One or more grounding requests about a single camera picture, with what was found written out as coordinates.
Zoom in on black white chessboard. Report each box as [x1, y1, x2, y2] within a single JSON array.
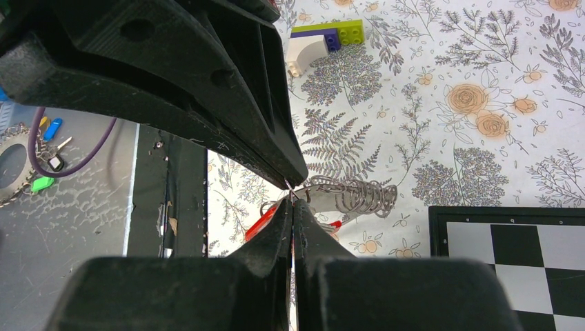
[[428, 206, 584, 330]]

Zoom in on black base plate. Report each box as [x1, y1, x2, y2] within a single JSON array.
[[124, 125, 209, 258]]

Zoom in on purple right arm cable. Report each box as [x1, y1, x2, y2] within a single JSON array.
[[27, 106, 118, 179]]

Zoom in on floral patterned table mat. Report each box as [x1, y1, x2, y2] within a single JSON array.
[[206, 0, 585, 331]]

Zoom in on metal keyring holder red handle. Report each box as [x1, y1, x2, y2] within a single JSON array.
[[244, 175, 398, 243]]

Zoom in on spare keyring with coloured tags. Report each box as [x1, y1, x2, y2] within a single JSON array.
[[1, 122, 72, 208]]

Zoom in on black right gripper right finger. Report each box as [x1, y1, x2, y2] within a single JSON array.
[[292, 200, 522, 330]]

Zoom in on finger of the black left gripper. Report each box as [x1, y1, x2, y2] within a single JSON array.
[[1, 30, 304, 188], [50, 1, 308, 187]]

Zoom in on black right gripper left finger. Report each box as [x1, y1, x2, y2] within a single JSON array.
[[46, 200, 293, 330]]

